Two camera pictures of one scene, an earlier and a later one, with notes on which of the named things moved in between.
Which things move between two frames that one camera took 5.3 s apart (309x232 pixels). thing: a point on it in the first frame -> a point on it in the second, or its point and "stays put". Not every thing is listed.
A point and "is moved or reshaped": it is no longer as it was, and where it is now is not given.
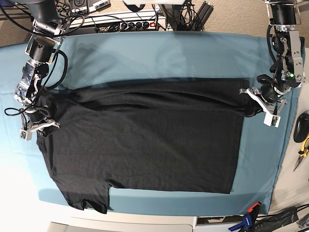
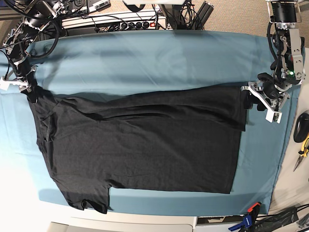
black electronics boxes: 87,7 stays put
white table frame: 122,223 stays put
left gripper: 37,122 -> 23,74
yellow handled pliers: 304,152 stays put
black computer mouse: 301,128 stays put
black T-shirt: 172,135 is moved or reshaped
